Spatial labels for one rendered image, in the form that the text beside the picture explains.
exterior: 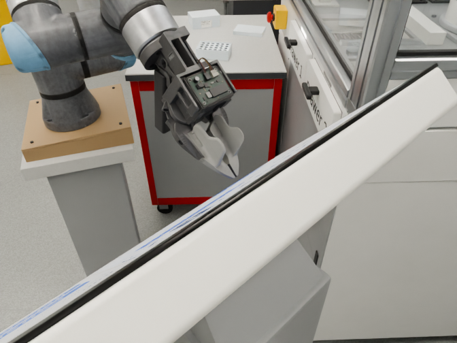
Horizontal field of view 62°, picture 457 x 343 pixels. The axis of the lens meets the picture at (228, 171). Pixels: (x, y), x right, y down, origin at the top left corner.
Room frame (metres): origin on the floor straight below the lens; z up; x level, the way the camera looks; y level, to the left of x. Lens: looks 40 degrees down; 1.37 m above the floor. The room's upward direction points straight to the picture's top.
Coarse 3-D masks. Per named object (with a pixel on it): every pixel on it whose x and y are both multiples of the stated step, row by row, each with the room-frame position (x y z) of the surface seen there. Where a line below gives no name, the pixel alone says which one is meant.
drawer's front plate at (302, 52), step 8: (296, 24) 1.28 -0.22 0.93; (296, 32) 1.22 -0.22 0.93; (304, 40) 1.15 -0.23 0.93; (296, 48) 1.19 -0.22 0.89; (304, 48) 1.09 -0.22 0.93; (296, 56) 1.18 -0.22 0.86; (304, 56) 1.07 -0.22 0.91; (296, 64) 1.16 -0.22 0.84; (304, 64) 1.06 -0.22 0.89; (296, 72) 1.15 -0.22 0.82; (304, 72) 1.05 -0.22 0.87; (304, 80) 1.04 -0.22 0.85
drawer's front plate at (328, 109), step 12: (312, 60) 1.01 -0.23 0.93; (312, 72) 0.96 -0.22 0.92; (312, 84) 0.94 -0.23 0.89; (324, 84) 0.86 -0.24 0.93; (324, 96) 0.82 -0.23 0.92; (312, 108) 0.90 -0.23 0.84; (324, 108) 0.80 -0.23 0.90; (336, 108) 0.75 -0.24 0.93; (324, 120) 0.78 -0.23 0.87; (336, 120) 0.73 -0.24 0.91
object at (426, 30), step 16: (416, 0) 0.66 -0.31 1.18; (432, 0) 0.66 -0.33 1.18; (448, 0) 0.66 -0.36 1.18; (416, 16) 0.66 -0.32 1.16; (432, 16) 0.66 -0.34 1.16; (448, 16) 0.66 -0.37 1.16; (416, 32) 0.66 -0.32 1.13; (432, 32) 0.66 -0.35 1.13; (448, 32) 0.66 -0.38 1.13; (400, 48) 0.66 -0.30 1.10; (416, 48) 0.66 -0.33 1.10; (432, 48) 0.66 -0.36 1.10; (448, 48) 0.66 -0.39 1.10
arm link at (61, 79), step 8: (72, 64) 0.88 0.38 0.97; (80, 64) 0.89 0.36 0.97; (32, 72) 0.87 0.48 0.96; (40, 72) 0.86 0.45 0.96; (48, 72) 0.86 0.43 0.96; (56, 72) 0.86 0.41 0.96; (64, 72) 0.87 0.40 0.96; (72, 72) 0.88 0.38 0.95; (80, 72) 0.89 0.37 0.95; (88, 72) 0.90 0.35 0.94; (40, 80) 0.86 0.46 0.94; (48, 80) 0.86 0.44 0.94; (56, 80) 0.86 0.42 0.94; (64, 80) 0.87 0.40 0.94; (72, 80) 0.88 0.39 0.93; (80, 80) 0.91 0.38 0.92; (40, 88) 0.87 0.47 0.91; (48, 88) 0.86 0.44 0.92; (56, 88) 0.86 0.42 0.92; (64, 88) 0.86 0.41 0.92; (72, 88) 0.88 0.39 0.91
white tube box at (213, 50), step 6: (204, 42) 1.47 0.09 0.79; (210, 42) 1.47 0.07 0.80; (216, 42) 1.47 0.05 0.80; (222, 42) 1.46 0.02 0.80; (228, 42) 1.46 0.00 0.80; (198, 48) 1.41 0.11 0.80; (204, 48) 1.41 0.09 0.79; (210, 48) 1.41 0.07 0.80; (216, 48) 1.41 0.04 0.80; (222, 48) 1.41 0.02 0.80; (228, 48) 1.40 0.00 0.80; (198, 54) 1.40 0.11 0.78; (204, 54) 1.39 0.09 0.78; (210, 54) 1.39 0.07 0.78; (216, 54) 1.39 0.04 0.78; (222, 54) 1.38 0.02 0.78; (228, 54) 1.39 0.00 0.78; (222, 60) 1.38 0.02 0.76
